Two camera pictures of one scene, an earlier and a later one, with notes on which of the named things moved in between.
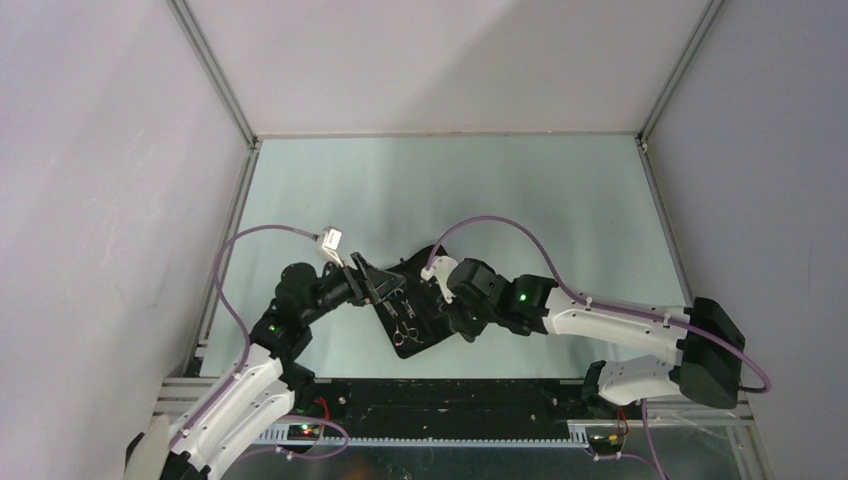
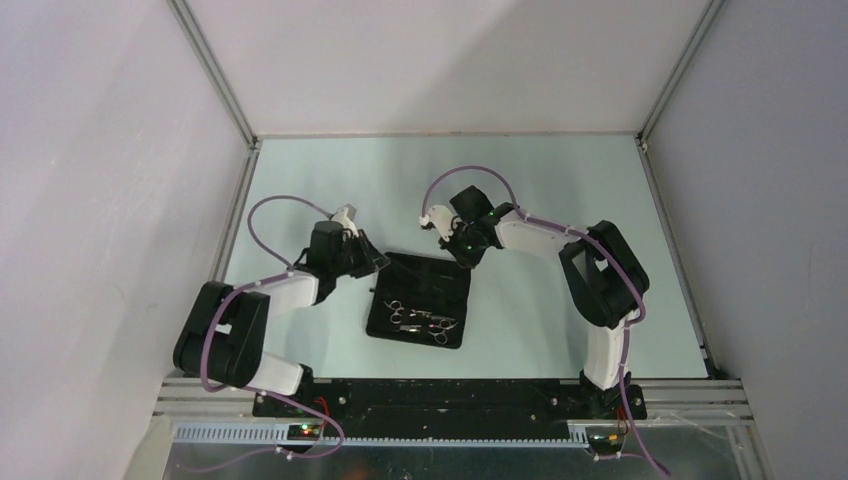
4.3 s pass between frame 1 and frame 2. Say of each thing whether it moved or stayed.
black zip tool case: moved
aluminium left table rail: stayed
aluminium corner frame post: stayed
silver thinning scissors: moved
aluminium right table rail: stayed
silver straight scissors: moved
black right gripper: moved
